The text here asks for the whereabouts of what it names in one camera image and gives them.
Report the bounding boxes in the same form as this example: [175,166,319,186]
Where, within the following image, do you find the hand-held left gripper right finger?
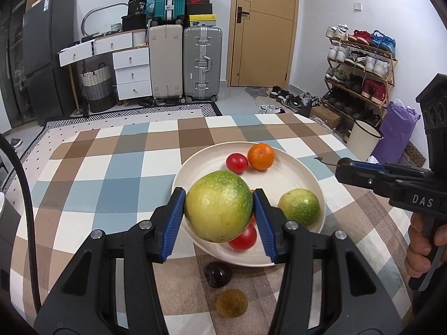
[253,188,404,335]

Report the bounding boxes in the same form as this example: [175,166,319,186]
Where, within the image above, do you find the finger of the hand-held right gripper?
[340,158,434,182]
[336,162,403,200]

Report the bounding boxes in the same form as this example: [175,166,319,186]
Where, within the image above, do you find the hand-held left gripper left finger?
[33,186,187,335]

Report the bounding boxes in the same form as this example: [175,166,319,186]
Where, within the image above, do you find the large red tomato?
[228,223,258,251]

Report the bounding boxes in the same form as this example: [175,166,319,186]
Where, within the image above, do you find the large green yellow passion fruit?
[184,170,254,243]

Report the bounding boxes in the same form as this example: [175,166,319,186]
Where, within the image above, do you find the cream round plate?
[172,141,326,267]

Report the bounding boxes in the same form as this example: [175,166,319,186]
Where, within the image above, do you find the small red tomato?
[226,153,249,174]

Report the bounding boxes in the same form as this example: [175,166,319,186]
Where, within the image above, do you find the person's right hand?
[405,213,435,280]

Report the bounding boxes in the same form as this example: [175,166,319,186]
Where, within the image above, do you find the brown patterned mat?
[401,141,427,166]

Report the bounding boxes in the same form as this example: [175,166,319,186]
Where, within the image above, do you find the small green passion fruit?
[278,188,321,227]

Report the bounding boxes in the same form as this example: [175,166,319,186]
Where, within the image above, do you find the white bucket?
[348,119,384,159]

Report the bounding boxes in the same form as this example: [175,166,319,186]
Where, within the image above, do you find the purple bag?
[370,100,421,163]

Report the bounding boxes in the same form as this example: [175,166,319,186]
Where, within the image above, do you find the dark purple plum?
[203,261,233,288]

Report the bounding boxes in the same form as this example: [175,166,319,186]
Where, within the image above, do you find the small orange mandarin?
[247,143,276,171]

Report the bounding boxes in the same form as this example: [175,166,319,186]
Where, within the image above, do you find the brown cardboard box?
[310,106,341,128]

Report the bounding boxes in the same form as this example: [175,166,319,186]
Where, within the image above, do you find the brown longan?
[215,289,249,318]

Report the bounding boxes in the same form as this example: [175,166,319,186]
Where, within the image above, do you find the wooden shoe rack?
[323,24,399,140]

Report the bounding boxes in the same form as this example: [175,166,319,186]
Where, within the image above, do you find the pile of loose shoes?
[269,85,322,116]

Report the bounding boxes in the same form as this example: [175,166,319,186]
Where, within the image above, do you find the black white patterned rug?
[44,103,224,131]

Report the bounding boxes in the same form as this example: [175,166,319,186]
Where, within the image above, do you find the grey door mat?
[244,85,276,100]

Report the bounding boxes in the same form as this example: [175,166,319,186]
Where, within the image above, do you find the woven laundry basket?
[80,62,116,113]

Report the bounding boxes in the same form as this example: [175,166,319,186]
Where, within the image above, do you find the beige suitcase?
[148,24,184,100]

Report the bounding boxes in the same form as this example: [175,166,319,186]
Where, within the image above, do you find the grey ribbed suitcase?
[182,26,223,104]

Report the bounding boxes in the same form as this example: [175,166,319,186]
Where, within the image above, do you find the wooden stick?
[68,64,82,116]

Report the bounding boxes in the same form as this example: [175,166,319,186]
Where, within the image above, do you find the white drawer cabinet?
[58,30,152,102]

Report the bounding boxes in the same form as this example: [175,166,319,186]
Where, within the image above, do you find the wooden door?
[226,0,300,88]

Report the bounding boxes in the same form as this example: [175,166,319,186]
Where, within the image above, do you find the black fabric bag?
[122,14,147,32]

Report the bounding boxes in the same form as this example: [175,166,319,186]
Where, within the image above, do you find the yellow black shoe box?
[186,14,217,28]

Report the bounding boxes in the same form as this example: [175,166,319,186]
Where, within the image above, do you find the black printed bag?
[127,0,149,17]

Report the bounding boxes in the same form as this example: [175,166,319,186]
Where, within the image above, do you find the dark grey fridge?
[21,0,78,126]

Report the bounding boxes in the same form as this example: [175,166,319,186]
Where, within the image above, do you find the metal hoop tube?
[81,3,129,37]

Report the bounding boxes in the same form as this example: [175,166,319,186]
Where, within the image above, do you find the black cable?
[0,134,44,316]

